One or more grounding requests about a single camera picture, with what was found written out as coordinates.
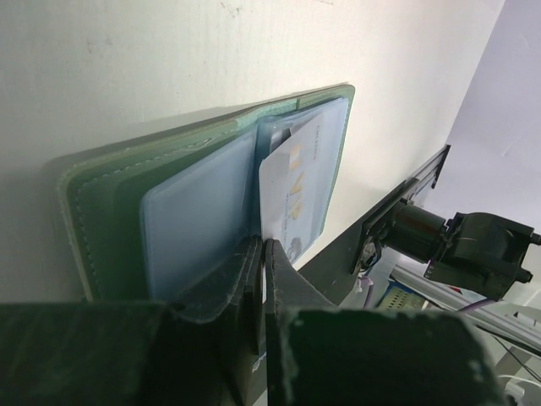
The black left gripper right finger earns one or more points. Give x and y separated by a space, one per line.
322 354

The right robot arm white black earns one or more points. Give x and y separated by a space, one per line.
478 251

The aluminium frame rail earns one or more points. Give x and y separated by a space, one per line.
427 176

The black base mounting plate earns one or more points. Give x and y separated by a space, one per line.
332 272

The green leather card holder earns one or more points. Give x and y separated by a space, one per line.
101 193

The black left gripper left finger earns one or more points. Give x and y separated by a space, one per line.
196 350

